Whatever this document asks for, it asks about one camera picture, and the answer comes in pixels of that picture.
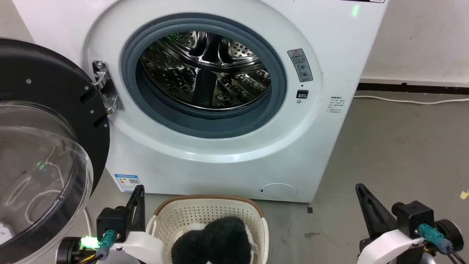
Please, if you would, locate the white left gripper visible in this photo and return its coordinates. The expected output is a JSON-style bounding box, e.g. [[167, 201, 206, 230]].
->
[[106, 185, 165, 264]]

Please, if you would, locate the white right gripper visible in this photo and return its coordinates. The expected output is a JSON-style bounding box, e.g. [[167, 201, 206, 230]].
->
[[355, 183, 427, 264]]

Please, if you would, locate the white front-load washing machine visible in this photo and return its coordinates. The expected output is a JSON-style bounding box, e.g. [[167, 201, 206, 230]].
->
[[13, 0, 389, 204]]

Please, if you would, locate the blue energy label sticker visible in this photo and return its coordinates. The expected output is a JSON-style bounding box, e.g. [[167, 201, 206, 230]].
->
[[114, 173, 141, 193]]

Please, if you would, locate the cream plastic laundry basket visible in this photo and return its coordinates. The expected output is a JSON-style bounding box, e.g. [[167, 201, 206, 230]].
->
[[146, 194, 270, 264]]

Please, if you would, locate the black and white plush garment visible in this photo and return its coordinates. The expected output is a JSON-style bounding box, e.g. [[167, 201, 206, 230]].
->
[[171, 216, 259, 264]]

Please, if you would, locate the round white filter cover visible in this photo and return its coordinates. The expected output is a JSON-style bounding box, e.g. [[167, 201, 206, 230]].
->
[[258, 183, 298, 201]]

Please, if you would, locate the grey rubber door gasket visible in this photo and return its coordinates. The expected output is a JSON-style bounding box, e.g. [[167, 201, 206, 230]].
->
[[121, 14, 288, 139]]

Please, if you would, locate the metal washer door hinge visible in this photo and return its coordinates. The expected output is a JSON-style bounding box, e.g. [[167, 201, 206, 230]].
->
[[92, 60, 125, 115]]

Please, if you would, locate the stainless steel washer drum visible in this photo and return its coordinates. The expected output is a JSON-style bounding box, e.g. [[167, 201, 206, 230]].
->
[[140, 31, 272, 110]]

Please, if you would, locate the black washer door, clear dome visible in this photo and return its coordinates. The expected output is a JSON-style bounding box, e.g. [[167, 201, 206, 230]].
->
[[0, 38, 111, 264]]

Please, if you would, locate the grey warning sticker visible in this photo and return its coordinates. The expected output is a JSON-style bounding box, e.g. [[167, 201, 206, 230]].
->
[[287, 48, 314, 83]]

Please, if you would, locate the left teal connector cable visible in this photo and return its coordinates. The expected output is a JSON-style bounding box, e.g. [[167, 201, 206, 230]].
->
[[88, 230, 117, 264]]

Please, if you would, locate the teal connector cable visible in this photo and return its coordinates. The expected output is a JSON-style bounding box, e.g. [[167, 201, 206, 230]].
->
[[88, 230, 117, 264], [419, 224, 469, 264]]

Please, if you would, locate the right teal connector cable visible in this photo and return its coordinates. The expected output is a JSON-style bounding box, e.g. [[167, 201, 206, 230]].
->
[[419, 224, 469, 264]]

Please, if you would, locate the long white floor cable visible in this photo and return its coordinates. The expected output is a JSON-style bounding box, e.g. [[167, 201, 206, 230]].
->
[[354, 95, 469, 105]]

